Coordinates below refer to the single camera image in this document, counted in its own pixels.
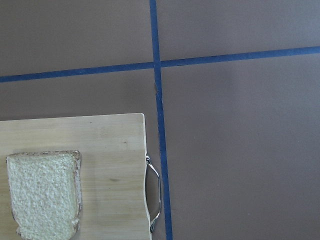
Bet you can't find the white bread slice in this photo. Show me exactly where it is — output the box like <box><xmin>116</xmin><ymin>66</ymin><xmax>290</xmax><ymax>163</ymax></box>
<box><xmin>6</xmin><ymin>150</ymin><xmax>82</xmax><ymax>240</ymax></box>

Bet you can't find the wooden cutting board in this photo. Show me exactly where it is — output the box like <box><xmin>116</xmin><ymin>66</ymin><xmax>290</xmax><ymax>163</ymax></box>
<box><xmin>0</xmin><ymin>113</ymin><xmax>152</xmax><ymax>240</ymax></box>

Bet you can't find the metal cutting board handle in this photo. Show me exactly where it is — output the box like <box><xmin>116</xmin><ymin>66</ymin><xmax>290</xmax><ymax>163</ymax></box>
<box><xmin>145</xmin><ymin>154</ymin><xmax>162</xmax><ymax>234</ymax></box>

